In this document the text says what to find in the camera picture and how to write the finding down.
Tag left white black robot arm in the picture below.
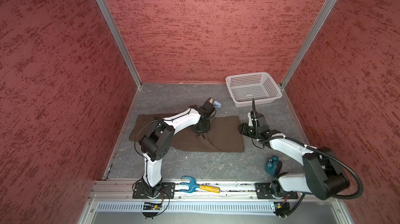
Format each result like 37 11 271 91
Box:
139 102 216 198

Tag blue yellow garden fork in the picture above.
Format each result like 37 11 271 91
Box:
177 176 220 193

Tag left aluminium corner post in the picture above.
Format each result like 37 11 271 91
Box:
96 0 143 89

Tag teal small bottle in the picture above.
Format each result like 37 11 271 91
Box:
265 155 282 176

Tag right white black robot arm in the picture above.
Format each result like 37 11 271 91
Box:
238 111 350 200

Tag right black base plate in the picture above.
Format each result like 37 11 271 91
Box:
254 182 299 201

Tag right aluminium corner post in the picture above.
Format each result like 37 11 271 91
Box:
280 0 337 90

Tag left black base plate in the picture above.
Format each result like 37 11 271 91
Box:
132 180 176 200

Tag brown trousers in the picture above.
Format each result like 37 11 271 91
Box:
129 114 244 153

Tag white plastic basket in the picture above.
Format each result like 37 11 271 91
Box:
226 72 282 107

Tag white slotted cable duct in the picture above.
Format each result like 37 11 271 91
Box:
95 201 279 215

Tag aluminium corner post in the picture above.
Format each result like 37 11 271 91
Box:
280 0 337 90
96 0 143 89

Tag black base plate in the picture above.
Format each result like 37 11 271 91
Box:
254 182 299 201
132 180 176 200

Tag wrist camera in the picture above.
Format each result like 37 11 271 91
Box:
202 98 216 117
247 111 259 127

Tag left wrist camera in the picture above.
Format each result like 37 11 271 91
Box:
202 98 216 117

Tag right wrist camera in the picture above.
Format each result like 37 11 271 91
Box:
247 111 259 127

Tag black corrugated cable hose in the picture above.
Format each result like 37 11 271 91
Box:
251 98 365 200

